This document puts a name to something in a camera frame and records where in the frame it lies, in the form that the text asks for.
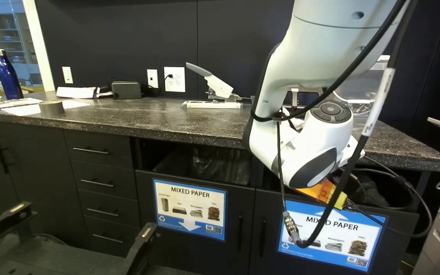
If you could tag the black power adapter box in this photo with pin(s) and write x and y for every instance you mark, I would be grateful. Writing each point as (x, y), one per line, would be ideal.
(125, 89)

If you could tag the bin door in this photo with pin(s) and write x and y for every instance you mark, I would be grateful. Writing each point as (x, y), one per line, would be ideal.
(200, 254)
(266, 260)

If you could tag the black bin liner bag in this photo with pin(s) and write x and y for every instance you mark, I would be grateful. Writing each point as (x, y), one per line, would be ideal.
(223, 165)

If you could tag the white data wall plate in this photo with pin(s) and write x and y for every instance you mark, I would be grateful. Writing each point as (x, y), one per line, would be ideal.
(153, 78)

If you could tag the white lamp pole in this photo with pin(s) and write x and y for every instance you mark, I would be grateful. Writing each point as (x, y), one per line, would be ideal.
(30, 11)

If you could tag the right mixed paper sign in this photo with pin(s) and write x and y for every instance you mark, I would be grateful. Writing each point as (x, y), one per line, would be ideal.
(348, 240)

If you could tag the left bin door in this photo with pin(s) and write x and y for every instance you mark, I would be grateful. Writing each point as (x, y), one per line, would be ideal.
(200, 254)

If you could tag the right bin door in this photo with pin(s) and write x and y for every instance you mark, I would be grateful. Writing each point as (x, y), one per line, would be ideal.
(266, 260)

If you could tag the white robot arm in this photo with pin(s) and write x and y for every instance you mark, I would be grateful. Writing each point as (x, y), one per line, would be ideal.
(298, 129)

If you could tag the white folded paper stack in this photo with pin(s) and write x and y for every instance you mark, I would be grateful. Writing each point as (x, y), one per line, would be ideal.
(76, 92)

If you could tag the blue water bottle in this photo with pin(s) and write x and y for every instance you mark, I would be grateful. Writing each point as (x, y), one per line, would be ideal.
(9, 78)

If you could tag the black drawer stack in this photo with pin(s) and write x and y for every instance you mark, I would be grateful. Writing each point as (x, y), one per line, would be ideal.
(102, 171)

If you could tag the black chair armrest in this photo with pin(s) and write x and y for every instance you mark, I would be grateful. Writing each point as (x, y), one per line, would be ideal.
(136, 259)

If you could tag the white flat paper sheet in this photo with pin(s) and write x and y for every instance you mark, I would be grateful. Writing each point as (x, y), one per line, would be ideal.
(30, 107)

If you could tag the mixed paper sign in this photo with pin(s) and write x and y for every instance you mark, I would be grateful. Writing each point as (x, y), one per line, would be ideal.
(189, 208)
(348, 240)

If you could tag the white light switch plate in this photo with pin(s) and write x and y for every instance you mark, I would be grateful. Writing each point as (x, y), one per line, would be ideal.
(67, 74)

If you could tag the white wall outlet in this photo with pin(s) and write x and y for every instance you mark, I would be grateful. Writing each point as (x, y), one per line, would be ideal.
(174, 80)

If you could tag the left mixed paper sign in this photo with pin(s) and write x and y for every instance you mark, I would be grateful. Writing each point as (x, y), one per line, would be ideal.
(189, 208)

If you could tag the black cabinet door left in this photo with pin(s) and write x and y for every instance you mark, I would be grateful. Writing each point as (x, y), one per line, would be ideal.
(33, 167)

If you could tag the orange wrist camera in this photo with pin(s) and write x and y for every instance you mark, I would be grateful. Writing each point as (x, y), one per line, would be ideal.
(322, 193)

